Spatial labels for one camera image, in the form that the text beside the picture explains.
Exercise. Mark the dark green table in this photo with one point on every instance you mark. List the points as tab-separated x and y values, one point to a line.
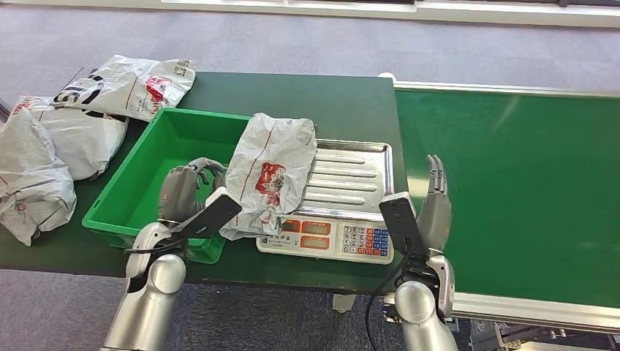
300	97

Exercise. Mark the white package with red print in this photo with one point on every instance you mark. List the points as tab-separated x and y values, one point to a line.
271	160

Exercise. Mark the green conveyor belt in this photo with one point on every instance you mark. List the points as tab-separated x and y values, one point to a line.
533	194

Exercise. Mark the electronic scale with steel tray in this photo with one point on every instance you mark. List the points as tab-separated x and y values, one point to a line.
348	179

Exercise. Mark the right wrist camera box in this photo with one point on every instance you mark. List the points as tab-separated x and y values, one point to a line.
399	223

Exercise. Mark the crumpled white package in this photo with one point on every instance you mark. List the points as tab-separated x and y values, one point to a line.
29	189
82	140

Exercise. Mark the white package with black lettering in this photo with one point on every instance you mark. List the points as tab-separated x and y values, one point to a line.
121	82

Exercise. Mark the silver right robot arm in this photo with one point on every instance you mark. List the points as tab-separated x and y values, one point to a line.
421	310

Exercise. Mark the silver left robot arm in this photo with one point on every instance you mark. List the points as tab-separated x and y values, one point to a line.
150	300

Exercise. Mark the green plastic crate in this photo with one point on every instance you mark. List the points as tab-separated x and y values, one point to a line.
155	145

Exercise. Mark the white window sill strip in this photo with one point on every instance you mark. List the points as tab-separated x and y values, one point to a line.
290	10

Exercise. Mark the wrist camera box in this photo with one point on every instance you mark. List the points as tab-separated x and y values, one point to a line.
399	223
213	215

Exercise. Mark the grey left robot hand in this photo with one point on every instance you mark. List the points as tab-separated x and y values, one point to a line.
177	194

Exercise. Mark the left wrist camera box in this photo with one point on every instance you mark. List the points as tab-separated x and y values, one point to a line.
213	215

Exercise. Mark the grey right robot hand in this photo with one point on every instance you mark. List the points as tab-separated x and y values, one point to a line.
436	218

